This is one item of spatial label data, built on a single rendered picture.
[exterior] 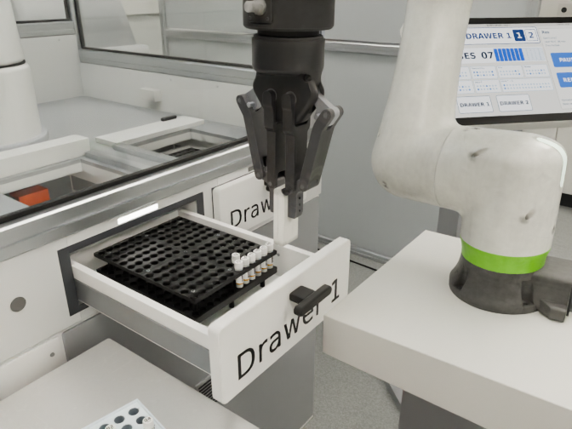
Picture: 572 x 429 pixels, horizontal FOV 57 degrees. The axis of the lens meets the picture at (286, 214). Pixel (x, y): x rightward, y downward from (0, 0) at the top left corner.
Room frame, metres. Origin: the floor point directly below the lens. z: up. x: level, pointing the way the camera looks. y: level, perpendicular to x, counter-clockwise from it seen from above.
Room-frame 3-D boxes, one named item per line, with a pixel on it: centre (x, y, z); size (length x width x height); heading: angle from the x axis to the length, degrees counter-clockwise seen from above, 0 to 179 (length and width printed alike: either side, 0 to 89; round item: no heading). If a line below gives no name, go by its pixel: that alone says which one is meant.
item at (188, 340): (0.73, 0.16, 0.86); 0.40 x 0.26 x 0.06; 53
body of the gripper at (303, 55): (0.56, 0.00, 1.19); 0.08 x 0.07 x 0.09; 53
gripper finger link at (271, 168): (0.57, 0.01, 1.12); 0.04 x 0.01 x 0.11; 143
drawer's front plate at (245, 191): (1.03, 0.05, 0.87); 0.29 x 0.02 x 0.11; 143
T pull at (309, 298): (0.58, -0.03, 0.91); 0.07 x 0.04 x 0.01; 143
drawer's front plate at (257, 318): (0.60, 0.00, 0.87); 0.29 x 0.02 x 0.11; 143
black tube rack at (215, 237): (0.72, 0.16, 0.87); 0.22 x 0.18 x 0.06; 53
